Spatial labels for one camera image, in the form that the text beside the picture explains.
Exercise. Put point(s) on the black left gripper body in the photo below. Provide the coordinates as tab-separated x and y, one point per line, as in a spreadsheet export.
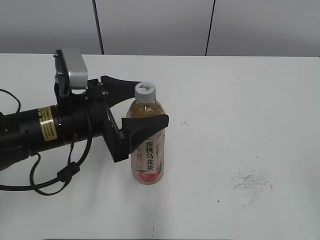
84	115

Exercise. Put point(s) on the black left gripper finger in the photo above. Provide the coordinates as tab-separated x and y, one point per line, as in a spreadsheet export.
118	90
138	130

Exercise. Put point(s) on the white bottle cap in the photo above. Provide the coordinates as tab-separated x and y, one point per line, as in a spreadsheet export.
145	92

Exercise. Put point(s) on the peach oolong tea bottle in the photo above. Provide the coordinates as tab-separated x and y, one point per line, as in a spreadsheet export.
147	161

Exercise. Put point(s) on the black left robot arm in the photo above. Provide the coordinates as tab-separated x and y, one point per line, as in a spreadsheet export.
27	132

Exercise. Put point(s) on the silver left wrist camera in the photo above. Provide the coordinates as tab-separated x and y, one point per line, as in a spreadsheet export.
71	71

